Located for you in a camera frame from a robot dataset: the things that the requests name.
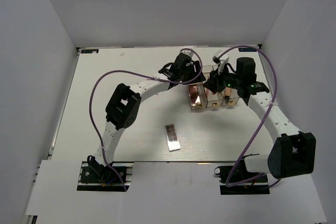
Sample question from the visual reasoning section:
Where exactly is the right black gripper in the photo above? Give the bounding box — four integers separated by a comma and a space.
203, 63, 242, 94

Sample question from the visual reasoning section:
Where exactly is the pink blush palette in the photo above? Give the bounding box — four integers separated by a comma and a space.
188, 86, 201, 106

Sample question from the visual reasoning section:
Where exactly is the silver eyeshadow palette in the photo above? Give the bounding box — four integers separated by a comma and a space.
164, 124, 181, 152

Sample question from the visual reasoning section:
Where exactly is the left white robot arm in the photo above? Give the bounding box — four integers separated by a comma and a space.
87, 48, 205, 182

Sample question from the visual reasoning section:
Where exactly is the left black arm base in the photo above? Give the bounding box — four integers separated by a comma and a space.
77, 162, 133, 193

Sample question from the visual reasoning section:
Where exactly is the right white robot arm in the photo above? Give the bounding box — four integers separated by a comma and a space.
204, 57, 316, 182

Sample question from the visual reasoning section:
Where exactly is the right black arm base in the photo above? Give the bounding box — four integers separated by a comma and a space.
214, 165, 270, 195

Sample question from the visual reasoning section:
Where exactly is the middle clear organizer bin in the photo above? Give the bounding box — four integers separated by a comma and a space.
202, 65, 223, 108

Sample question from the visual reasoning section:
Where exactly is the clear organizer bin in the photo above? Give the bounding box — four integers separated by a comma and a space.
202, 65, 223, 108
187, 82, 208, 110
213, 63, 240, 107

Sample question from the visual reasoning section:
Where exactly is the right clear organizer bin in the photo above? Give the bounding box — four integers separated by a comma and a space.
213, 63, 240, 107

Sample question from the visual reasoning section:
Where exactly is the left clear organizer bin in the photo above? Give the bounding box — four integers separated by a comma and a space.
187, 82, 208, 110

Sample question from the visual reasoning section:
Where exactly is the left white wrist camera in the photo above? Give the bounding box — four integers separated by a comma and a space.
180, 49, 194, 58

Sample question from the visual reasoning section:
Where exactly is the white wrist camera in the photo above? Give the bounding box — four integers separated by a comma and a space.
212, 50, 229, 74
180, 49, 194, 58

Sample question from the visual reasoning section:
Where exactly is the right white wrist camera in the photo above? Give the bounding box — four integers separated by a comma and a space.
212, 50, 229, 74

